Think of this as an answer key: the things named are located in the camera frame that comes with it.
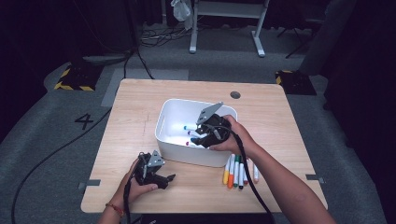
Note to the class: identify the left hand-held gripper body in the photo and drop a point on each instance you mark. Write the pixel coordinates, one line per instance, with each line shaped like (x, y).
(146, 175)

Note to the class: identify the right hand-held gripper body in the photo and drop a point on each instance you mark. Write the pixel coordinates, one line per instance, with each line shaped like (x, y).
(218, 127)

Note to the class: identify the purple marker pen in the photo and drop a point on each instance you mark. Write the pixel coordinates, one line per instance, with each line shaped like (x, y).
(196, 134)

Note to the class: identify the light blue marker pen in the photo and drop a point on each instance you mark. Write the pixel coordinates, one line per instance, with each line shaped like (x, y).
(190, 127)

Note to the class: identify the white plastic storage bin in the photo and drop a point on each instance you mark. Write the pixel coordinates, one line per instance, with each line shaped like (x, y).
(177, 118)

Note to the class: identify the brown marker pen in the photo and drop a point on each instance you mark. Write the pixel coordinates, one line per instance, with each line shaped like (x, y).
(245, 179)

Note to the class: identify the person's left hand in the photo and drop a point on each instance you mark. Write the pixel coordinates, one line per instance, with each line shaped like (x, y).
(130, 193)

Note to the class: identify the person's right hand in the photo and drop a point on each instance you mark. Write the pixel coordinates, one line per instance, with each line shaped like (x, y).
(239, 140)

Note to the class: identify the yellow marker pen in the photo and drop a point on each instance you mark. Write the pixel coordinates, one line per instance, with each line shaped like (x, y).
(226, 174)

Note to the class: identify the orange marker pen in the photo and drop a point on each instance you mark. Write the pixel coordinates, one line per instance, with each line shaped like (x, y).
(231, 174)

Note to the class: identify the person's dark clothing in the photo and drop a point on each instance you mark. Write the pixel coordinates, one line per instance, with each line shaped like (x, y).
(205, 218)

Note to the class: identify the grey tape strip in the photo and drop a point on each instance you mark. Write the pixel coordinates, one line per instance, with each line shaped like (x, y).
(90, 183)
(314, 178)

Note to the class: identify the black yellow striped floor plate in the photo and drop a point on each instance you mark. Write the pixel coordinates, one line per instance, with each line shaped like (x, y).
(295, 82)
(79, 77)

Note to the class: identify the black tripod stand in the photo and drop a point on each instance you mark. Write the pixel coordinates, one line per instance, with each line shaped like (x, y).
(295, 40)

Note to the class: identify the white plastic bag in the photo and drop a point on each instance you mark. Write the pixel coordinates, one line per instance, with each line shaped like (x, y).
(181, 11)

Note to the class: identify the grey curtain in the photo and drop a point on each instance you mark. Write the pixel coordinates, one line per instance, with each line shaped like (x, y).
(330, 34)

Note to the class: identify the white metal desk frame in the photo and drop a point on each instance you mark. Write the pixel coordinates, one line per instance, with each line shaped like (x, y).
(229, 9)

